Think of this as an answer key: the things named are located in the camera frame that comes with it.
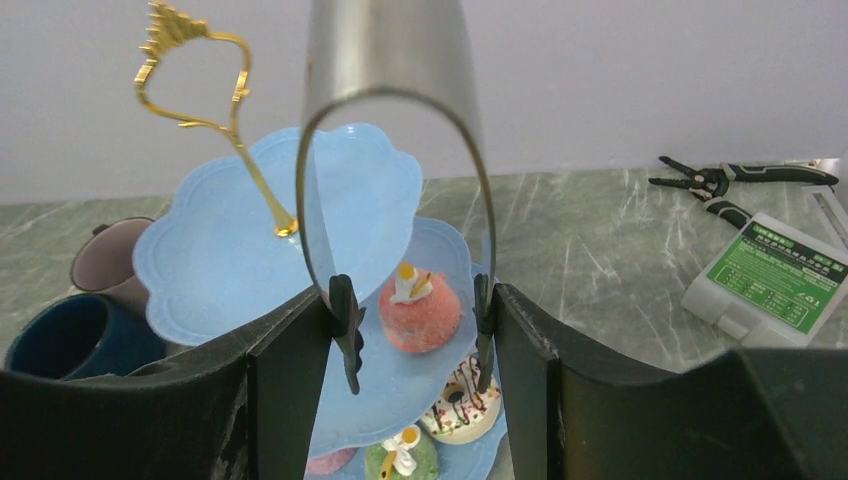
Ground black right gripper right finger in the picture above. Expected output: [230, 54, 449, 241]
[492, 284, 847, 479]

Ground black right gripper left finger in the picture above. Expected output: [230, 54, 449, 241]
[1, 287, 331, 479]

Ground green cupcake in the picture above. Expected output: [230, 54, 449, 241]
[364, 425, 440, 480]

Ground blue three-tier cake stand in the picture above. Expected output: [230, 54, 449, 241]
[131, 0, 510, 480]

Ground pink cupcake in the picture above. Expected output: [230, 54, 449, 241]
[378, 262, 462, 354]

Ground chocolate white sprinkled donut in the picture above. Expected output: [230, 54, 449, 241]
[418, 355, 502, 445]

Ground green white electronic box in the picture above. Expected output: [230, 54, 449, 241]
[681, 212, 847, 348]

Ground dark blue mug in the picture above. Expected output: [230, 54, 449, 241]
[4, 294, 166, 380]

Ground purple-grey mug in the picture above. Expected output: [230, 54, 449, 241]
[70, 217, 154, 318]

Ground black pliers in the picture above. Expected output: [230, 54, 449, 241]
[648, 156, 839, 230]

